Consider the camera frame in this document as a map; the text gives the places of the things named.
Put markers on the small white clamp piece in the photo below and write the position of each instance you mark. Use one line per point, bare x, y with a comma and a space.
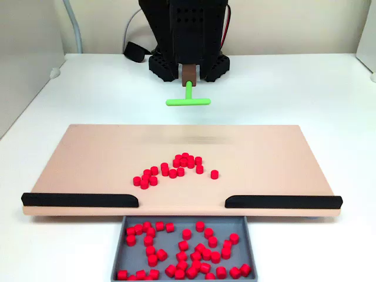
54, 73
373, 77

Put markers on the beige flat board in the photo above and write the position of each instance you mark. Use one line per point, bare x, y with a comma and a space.
88, 161

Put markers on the grey shallow tray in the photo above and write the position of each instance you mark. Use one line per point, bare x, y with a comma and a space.
138, 255

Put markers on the black edge rail strip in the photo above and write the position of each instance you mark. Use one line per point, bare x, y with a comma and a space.
73, 200
288, 202

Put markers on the white bent tube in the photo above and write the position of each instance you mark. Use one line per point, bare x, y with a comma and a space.
75, 26

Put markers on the white partition panel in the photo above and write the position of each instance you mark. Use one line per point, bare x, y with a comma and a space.
23, 73
368, 35

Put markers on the red cylindrical granule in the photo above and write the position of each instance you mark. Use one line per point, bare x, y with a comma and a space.
221, 272
154, 274
144, 184
227, 244
210, 276
170, 270
199, 169
150, 250
195, 256
153, 180
130, 240
198, 160
137, 181
178, 156
179, 274
147, 172
225, 252
187, 234
200, 226
180, 171
131, 230
183, 162
132, 278
176, 163
145, 177
152, 260
191, 272
191, 164
183, 245
215, 257
200, 248
245, 270
234, 238
146, 226
182, 265
173, 173
122, 275
208, 233
165, 172
169, 227
161, 254
205, 268
164, 165
148, 241
235, 272
206, 254
181, 256
154, 170
138, 229
151, 232
195, 264
212, 241
159, 226
191, 158
140, 274
185, 154
214, 174

